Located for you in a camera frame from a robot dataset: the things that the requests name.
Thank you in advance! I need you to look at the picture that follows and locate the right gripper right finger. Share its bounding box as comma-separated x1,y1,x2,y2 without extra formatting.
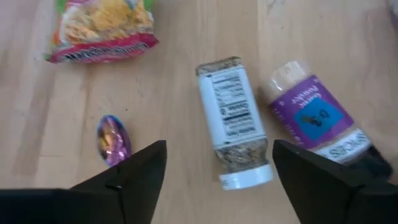
272,139,398,224

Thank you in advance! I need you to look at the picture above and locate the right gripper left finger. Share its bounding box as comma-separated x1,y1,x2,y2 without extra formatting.
0,139,168,224

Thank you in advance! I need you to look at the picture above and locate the silver label spice jar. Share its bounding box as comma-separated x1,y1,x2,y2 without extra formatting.
195,55,275,192

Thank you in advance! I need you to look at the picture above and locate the lime chili shrimp ramen packet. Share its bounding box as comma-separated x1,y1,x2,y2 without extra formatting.
42,0,160,65

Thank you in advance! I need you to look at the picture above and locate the blue label spice jar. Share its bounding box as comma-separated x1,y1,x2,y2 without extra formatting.
257,60,394,182

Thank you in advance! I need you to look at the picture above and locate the purple spoon teal handle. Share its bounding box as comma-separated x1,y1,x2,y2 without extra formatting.
96,114,133,168

